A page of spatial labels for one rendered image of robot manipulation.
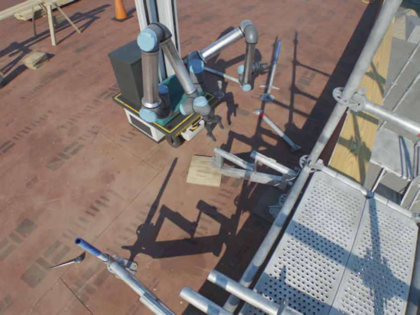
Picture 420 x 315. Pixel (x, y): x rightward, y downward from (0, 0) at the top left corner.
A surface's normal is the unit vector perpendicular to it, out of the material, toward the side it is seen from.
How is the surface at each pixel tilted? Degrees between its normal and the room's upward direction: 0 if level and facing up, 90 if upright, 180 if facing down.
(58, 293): 0
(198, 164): 0
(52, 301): 0
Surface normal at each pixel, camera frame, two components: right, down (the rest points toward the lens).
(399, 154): 0.00, -0.60
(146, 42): -0.22, 0.69
